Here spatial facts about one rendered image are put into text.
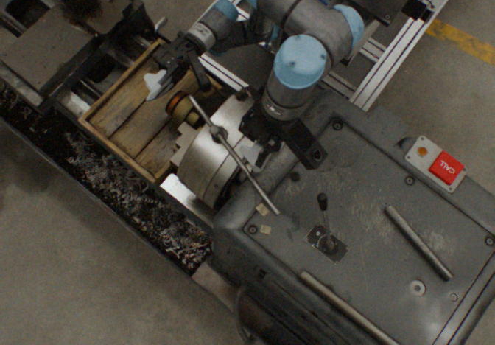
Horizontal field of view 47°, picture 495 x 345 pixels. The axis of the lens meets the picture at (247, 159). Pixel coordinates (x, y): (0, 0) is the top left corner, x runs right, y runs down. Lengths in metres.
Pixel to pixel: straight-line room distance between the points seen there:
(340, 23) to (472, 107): 2.04
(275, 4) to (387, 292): 0.66
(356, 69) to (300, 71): 1.75
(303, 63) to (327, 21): 0.12
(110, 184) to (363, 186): 0.99
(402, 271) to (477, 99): 1.80
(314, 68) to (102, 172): 1.25
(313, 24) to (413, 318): 0.67
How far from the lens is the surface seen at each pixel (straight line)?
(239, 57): 2.57
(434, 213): 1.35
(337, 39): 0.96
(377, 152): 1.35
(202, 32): 1.59
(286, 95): 0.92
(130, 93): 1.77
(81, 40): 1.78
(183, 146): 1.47
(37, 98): 1.78
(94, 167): 2.05
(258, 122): 1.06
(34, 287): 2.61
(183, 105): 1.49
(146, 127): 1.72
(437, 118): 2.88
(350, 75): 2.60
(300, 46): 0.89
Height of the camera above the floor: 2.49
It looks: 72 degrees down
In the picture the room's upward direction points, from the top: 10 degrees clockwise
